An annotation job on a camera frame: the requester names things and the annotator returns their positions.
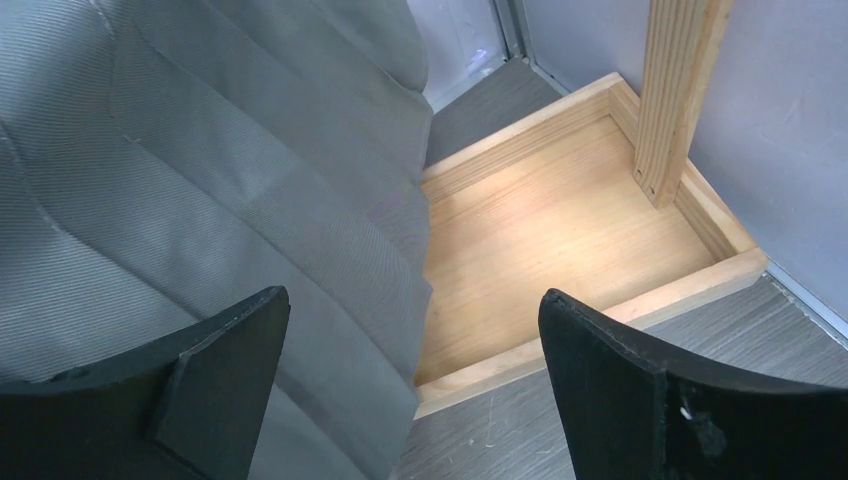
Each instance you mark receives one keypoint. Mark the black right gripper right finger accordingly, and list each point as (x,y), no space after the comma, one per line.
(634,406)

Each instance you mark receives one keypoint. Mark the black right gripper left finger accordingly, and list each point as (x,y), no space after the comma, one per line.
(188,405)

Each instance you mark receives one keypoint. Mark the grey pleated skirt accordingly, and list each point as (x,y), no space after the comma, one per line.
(163,160)

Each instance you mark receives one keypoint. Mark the wooden clothes rack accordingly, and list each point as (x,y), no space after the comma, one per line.
(594,195)

